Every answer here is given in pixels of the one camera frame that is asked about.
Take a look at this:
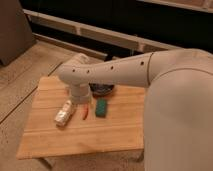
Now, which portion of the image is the green eraser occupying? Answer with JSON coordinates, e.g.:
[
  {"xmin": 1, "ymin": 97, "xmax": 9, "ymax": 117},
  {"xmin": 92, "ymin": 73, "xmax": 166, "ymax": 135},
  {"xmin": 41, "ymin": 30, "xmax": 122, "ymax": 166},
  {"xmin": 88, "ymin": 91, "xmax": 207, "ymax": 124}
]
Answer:
[{"xmin": 95, "ymin": 99, "xmax": 107, "ymax": 117}]

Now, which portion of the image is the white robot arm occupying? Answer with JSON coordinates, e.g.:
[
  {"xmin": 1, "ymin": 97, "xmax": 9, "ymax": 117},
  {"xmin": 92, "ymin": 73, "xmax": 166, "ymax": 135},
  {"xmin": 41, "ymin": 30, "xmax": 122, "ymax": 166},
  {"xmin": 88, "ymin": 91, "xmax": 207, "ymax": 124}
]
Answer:
[{"xmin": 59, "ymin": 49, "xmax": 213, "ymax": 171}]

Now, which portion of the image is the black bowl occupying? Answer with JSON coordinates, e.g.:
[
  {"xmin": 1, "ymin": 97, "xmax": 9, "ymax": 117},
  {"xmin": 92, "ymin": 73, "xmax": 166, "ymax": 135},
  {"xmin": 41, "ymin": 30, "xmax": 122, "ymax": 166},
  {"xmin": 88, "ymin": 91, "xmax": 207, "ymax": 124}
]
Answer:
[{"xmin": 90, "ymin": 84, "xmax": 114, "ymax": 96}]

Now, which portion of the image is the wooden table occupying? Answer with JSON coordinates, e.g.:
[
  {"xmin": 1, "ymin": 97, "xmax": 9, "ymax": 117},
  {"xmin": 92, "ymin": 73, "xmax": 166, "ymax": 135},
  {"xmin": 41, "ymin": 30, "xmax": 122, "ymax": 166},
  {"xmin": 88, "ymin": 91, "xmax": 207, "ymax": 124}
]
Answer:
[{"xmin": 17, "ymin": 76, "xmax": 145, "ymax": 159}]

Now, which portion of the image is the small plastic bottle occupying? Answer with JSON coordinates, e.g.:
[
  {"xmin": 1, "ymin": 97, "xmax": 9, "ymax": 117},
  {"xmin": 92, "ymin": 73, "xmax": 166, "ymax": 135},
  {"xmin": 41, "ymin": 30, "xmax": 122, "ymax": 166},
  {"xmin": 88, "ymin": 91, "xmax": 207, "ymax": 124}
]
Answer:
[{"xmin": 54, "ymin": 100, "xmax": 76, "ymax": 126}]

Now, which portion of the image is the grey cabinet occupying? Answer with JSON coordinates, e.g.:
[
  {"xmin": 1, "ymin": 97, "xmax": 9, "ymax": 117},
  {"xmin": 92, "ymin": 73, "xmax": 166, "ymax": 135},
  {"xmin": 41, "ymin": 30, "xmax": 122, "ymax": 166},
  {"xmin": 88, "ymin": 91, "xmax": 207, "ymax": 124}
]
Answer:
[{"xmin": 0, "ymin": 0, "xmax": 36, "ymax": 66}]

